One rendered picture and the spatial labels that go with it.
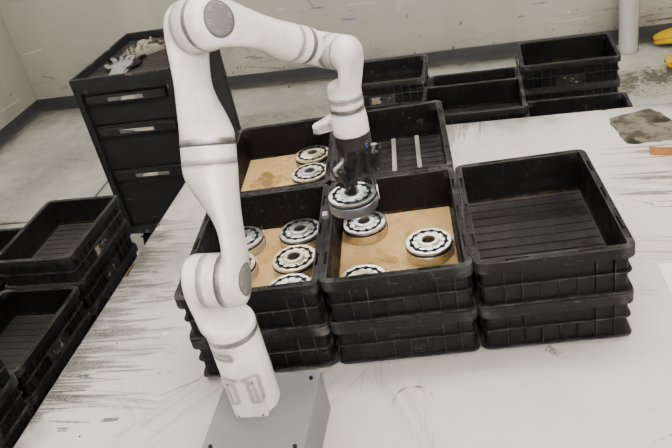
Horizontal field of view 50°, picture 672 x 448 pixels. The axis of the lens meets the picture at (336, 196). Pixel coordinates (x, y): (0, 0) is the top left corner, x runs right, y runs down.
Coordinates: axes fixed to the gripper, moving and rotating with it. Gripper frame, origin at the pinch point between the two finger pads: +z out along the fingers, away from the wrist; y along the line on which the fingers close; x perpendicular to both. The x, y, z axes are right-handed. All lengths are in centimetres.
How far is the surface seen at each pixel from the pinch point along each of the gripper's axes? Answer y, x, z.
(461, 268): -4.4, -28.3, 7.3
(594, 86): 172, 36, 51
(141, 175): 30, 174, 56
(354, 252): -1.8, 4.5, 16.8
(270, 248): -11.1, 23.8, 16.8
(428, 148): 46, 21, 16
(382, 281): -14.5, -16.9, 8.2
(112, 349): -49, 44, 30
